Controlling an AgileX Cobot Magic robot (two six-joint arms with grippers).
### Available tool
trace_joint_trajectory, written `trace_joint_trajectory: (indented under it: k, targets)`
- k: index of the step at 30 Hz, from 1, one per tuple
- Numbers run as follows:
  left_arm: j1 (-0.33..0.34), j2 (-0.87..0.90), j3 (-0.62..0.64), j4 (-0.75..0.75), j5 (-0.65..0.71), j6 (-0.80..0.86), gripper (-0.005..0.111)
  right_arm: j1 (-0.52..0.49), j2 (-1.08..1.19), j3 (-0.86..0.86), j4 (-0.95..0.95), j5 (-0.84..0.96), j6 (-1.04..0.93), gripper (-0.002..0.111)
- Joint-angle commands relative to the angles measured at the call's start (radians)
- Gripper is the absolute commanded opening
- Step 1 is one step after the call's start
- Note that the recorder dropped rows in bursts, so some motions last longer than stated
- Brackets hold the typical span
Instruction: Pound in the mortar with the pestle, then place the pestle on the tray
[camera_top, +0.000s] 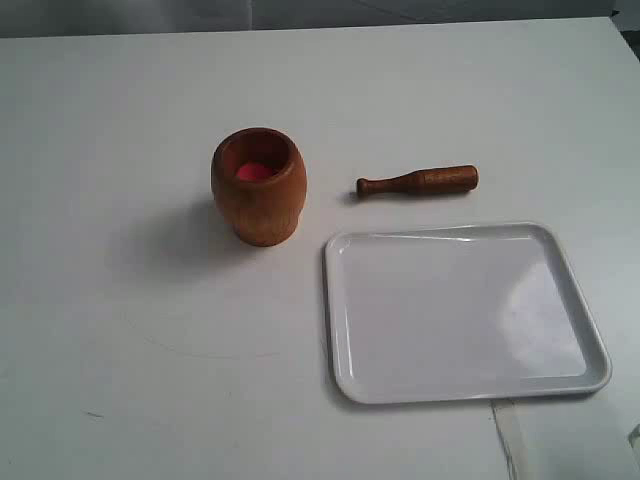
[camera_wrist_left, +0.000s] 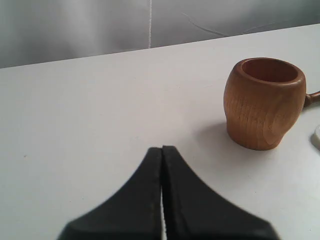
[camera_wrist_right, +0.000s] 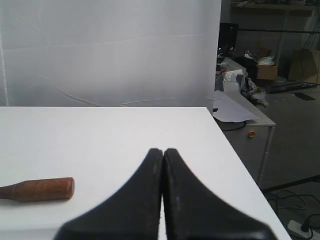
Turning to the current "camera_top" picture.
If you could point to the brown wooden pestle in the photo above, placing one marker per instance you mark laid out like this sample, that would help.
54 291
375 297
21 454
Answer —
425 182

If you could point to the wooden mortar cup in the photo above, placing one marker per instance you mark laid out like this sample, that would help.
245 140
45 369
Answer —
262 213

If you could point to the red ball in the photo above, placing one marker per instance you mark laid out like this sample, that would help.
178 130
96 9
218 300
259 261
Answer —
254 172

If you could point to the white plastic tray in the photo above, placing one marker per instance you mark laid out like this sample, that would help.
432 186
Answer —
459 313

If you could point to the clear tape strip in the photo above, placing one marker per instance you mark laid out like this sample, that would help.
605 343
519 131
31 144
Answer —
511 439

